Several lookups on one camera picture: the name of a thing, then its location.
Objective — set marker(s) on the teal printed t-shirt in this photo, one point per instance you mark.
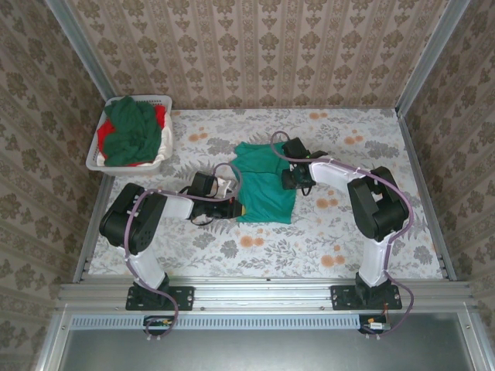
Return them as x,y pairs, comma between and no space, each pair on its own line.
267,197

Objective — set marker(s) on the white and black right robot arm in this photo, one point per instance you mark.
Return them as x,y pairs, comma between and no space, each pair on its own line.
373,263

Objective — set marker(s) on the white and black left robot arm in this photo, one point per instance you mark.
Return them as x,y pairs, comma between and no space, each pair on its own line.
149,266

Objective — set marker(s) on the floral table covering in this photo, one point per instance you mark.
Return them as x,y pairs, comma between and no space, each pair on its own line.
270,251

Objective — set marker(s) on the dark green t-shirt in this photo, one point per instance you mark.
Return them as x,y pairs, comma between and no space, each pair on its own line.
133,131

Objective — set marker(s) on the white plastic laundry basket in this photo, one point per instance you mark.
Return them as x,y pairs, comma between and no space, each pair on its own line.
94,162

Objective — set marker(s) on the red t-shirt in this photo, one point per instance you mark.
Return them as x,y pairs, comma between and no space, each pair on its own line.
105,135

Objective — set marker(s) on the grey metal panel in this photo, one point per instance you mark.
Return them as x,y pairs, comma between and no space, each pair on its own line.
270,348

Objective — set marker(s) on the aluminium mounting rail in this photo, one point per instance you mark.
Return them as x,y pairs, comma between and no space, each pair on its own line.
263,293

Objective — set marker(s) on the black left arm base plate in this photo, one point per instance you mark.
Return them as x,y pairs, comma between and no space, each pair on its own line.
181,297

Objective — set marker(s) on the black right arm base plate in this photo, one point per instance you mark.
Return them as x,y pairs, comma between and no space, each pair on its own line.
342,297

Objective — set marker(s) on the aluminium frame post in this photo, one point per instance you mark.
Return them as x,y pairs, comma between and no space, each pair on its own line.
88,58
429,58

